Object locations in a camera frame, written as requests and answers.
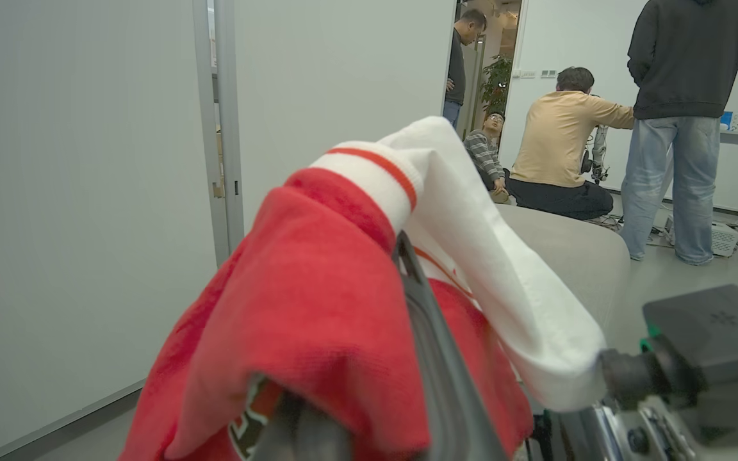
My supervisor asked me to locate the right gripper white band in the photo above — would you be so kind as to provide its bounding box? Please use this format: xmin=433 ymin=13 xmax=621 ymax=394
xmin=536 ymin=397 xmax=696 ymax=461

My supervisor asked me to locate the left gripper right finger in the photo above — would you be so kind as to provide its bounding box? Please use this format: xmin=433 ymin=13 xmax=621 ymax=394
xmin=393 ymin=231 xmax=508 ymax=461

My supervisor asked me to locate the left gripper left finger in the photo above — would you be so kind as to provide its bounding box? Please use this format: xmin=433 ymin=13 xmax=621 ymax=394
xmin=252 ymin=392 xmax=354 ymax=461

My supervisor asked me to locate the red and white jersey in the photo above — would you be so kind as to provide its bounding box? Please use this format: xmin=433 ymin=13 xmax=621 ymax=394
xmin=119 ymin=117 xmax=608 ymax=461

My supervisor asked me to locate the man in striped sweater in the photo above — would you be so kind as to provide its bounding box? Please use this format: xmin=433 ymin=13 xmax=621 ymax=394
xmin=463 ymin=111 xmax=511 ymax=205

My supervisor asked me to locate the white box device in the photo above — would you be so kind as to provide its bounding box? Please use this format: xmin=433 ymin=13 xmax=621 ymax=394
xmin=664 ymin=216 xmax=738 ymax=259

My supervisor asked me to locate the man in beige shirt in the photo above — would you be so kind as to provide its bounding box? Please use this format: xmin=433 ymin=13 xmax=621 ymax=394
xmin=505 ymin=67 xmax=636 ymax=222

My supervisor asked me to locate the green potted plant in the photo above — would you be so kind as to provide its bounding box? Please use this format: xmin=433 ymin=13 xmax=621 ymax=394
xmin=480 ymin=56 xmax=513 ymax=117

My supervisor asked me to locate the man in dark shirt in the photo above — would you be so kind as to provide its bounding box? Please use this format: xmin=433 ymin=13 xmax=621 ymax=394
xmin=443 ymin=9 xmax=488 ymax=129

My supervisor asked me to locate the man in hoodie and jeans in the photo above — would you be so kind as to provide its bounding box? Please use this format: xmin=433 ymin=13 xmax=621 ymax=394
xmin=619 ymin=0 xmax=738 ymax=266

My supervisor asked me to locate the black camera cable plug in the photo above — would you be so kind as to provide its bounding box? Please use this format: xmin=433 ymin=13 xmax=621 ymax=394
xmin=600 ymin=348 xmax=672 ymax=412

